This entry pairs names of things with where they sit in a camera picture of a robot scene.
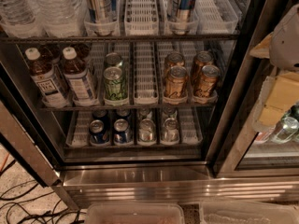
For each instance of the left front tea bottle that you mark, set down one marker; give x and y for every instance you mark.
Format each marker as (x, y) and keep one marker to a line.
(47, 79)

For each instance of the clear water bottle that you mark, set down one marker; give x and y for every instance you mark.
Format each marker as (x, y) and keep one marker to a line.
(60, 17)
(19, 20)

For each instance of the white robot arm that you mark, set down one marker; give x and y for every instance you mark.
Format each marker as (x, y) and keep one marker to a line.
(284, 46)

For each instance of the right clear plastic bin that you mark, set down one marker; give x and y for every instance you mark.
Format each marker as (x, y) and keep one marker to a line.
(237, 212)

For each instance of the left clear plastic bin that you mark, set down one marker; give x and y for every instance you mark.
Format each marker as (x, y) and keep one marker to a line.
(134, 213)

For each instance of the right clear water bottle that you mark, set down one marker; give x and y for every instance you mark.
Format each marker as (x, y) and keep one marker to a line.
(60, 17)

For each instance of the rear left gold can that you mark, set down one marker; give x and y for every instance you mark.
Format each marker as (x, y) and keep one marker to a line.
(172, 59)

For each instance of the rear left blue can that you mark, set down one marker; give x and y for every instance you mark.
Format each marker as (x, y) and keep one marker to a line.
(103, 116)

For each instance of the tall silver blue can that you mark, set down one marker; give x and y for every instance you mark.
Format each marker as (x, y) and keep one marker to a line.
(180, 16)
(102, 14)

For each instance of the front right gold can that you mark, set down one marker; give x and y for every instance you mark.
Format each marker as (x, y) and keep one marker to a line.
(207, 81)

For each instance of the left clear water bottle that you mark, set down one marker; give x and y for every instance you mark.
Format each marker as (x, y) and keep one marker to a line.
(19, 20)

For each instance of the rear right gold can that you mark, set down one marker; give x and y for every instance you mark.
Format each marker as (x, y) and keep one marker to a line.
(201, 59)

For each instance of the wire shelf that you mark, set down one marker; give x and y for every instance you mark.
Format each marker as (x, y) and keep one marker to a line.
(117, 38)
(108, 107)

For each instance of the top wire shelf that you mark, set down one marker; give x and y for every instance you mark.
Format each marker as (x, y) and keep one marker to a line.
(117, 38)

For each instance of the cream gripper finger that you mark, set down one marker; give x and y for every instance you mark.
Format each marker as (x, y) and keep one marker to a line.
(277, 95)
(261, 50)

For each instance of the rear right silver can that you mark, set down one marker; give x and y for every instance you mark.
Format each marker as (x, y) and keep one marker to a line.
(169, 113)

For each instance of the front left blue can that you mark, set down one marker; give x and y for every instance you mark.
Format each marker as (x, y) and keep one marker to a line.
(98, 131)

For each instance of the red white can behind glass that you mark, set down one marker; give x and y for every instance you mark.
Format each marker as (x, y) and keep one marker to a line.
(262, 137)

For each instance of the front green can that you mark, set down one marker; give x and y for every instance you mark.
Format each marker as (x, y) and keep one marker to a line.
(115, 84)

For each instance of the clear plastic bin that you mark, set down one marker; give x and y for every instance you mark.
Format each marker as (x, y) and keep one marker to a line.
(134, 213)
(237, 212)

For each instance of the middle wire shelf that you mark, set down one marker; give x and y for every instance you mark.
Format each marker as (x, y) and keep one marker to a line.
(108, 107)

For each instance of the front right silver can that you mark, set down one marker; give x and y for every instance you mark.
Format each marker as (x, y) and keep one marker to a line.
(170, 132)

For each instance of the right front tea bottle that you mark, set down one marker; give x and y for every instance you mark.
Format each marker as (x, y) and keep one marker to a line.
(79, 78)

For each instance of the stainless steel display fridge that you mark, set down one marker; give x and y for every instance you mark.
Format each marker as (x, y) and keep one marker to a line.
(214, 158)

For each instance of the front left gold can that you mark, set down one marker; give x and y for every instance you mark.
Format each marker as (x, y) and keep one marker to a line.
(176, 82)

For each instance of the tea bottle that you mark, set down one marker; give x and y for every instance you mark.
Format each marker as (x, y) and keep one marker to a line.
(79, 78)
(47, 79)

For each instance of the left tall silver blue can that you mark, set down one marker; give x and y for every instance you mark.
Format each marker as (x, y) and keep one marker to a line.
(102, 14)

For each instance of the gold can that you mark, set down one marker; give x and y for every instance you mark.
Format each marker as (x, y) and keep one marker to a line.
(176, 82)
(207, 81)
(201, 59)
(172, 59)

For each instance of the right tall silver blue can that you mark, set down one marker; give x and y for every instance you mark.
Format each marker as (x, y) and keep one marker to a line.
(180, 16)

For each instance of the green can behind glass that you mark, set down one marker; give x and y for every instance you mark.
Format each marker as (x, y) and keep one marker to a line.
(284, 130)

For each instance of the silver 7up can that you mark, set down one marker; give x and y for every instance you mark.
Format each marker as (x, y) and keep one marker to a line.
(147, 130)

